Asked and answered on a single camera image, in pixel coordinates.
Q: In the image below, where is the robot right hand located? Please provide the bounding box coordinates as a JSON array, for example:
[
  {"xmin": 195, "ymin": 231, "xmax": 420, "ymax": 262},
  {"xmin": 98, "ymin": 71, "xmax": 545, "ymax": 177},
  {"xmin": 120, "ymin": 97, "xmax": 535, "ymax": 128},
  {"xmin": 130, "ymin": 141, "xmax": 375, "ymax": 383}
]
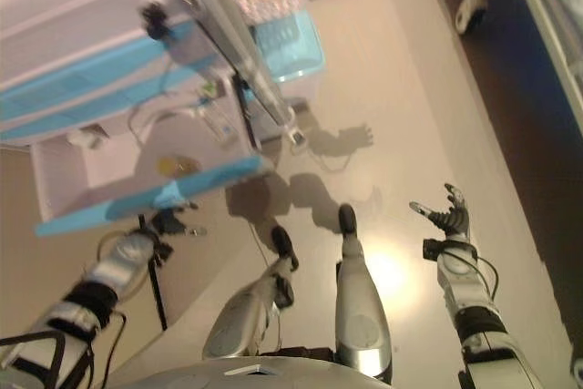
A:
[{"xmin": 408, "ymin": 182, "xmax": 473, "ymax": 243}]

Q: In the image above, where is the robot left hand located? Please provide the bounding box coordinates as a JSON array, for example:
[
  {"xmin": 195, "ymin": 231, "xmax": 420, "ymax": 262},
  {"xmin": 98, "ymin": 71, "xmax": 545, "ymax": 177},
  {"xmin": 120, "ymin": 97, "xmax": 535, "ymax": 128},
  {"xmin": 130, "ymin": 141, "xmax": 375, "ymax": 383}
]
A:
[{"xmin": 139, "ymin": 200, "xmax": 207, "ymax": 245}]

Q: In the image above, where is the blue front cart drawer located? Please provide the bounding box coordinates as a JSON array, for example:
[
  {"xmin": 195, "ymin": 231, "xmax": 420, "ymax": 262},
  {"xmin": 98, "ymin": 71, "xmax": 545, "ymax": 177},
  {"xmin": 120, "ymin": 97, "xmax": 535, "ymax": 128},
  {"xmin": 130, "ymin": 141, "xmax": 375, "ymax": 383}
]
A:
[
  {"xmin": 0, "ymin": 23, "xmax": 195, "ymax": 110},
  {"xmin": 0, "ymin": 73, "xmax": 170, "ymax": 142},
  {"xmin": 30, "ymin": 77, "xmax": 277, "ymax": 240}
]

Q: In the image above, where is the amber round medicine bottle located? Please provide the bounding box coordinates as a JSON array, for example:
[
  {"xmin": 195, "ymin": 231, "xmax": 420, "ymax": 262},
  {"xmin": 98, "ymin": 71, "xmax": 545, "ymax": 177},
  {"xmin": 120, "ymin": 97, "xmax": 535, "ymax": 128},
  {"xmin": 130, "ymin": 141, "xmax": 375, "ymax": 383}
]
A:
[{"xmin": 155, "ymin": 156, "xmax": 202, "ymax": 178}]

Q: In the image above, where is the white blue medicine box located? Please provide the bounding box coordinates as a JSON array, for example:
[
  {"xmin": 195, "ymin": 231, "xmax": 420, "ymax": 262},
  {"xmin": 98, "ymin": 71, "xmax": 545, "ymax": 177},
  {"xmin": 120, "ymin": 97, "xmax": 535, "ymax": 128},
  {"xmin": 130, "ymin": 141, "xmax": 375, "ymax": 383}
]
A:
[{"xmin": 204, "ymin": 106, "xmax": 239, "ymax": 145}]

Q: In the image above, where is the green white medicine box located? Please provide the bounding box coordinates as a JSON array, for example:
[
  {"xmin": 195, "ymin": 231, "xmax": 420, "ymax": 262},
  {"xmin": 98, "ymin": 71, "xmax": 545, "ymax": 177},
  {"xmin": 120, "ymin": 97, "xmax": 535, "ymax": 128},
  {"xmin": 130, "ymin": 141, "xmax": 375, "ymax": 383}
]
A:
[{"xmin": 197, "ymin": 80, "xmax": 220, "ymax": 106}]

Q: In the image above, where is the white front cart drawer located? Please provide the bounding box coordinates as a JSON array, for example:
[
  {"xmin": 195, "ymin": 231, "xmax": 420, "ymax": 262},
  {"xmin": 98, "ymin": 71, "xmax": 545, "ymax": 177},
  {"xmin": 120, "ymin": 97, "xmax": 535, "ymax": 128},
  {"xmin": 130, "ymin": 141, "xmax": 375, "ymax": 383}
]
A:
[{"xmin": 0, "ymin": 0, "xmax": 192, "ymax": 89}]

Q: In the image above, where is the silver robot right leg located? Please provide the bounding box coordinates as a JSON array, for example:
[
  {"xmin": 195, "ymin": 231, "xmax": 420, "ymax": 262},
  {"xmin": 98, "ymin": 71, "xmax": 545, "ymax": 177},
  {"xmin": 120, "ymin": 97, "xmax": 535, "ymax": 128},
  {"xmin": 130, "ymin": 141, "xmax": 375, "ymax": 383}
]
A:
[{"xmin": 333, "ymin": 202, "xmax": 395, "ymax": 384}]

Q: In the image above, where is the cart caster wheel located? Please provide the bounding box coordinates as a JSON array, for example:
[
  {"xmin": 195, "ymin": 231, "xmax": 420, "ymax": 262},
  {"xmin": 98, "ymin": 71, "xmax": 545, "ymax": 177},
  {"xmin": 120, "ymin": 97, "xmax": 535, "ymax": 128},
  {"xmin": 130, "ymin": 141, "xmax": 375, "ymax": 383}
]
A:
[{"xmin": 283, "ymin": 126, "xmax": 309, "ymax": 147}]

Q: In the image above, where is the grey robot torso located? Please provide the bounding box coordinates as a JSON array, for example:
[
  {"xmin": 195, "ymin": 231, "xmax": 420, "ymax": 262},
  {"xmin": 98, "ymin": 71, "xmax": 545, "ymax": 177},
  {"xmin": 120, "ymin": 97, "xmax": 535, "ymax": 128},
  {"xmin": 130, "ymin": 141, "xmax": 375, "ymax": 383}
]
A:
[{"xmin": 108, "ymin": 353, "xmax": 394, "ymax": 389}]

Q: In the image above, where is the white waste bin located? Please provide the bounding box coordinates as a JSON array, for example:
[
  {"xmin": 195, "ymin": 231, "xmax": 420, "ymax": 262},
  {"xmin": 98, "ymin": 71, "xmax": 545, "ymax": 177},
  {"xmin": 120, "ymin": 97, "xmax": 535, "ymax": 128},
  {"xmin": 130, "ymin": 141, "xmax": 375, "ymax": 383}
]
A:
[{"xmin": 272, "ymin": 73, "xmax": 321, "ymax": 104}]

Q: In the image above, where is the black cart lock key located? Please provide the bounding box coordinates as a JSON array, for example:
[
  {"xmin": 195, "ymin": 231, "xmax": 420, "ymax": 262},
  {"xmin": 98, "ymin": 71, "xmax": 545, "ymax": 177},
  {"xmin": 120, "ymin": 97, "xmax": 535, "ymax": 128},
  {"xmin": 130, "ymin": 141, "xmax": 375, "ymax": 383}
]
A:
[{"xmin": 138, "ymin": 0, "xmax": 172, "ymax": 40}]

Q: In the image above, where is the bed caster wheel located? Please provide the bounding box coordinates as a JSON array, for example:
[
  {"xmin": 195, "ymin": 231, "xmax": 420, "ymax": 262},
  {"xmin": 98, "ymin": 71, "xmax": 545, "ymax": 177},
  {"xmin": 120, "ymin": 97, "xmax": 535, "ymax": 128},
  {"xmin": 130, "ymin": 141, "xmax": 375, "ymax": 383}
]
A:
[{"xmin": 455, "ymin": 0, "xmax": 486, "ymax": 36}]

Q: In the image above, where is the light blue waste bin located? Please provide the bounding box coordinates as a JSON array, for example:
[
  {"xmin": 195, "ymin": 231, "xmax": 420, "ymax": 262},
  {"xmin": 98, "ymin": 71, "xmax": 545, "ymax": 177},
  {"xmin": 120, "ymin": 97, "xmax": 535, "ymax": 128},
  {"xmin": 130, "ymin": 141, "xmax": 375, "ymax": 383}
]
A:
[{"xmin": 247, "ymin": 10, "xmax": 327, "ymax": 86}]

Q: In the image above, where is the white hospital bed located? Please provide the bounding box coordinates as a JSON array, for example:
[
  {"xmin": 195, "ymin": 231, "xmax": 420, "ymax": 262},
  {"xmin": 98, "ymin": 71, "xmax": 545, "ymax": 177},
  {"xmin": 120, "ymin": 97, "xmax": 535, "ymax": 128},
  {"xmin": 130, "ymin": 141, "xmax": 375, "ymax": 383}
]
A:
[{"xmin": 454, "ymin": 0, "xmax": 583, "ymax": 145}]

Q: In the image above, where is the white medical cart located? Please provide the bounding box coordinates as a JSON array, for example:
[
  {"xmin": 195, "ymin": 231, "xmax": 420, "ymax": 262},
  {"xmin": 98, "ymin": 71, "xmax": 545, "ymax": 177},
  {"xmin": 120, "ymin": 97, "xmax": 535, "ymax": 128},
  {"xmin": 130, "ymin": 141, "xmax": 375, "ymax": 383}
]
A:
[{"xmin": 0, "ymin": 0, "xmax": 330, "ymax": 153}]

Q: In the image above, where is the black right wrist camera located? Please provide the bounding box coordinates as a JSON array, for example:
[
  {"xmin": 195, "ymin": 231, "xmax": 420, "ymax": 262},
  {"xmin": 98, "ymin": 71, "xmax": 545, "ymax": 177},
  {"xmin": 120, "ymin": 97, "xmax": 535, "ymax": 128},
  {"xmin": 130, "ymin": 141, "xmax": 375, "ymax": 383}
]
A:
[{"xmin": 422, "ymin": 238, "xmax": 445, "ymax": 261}]

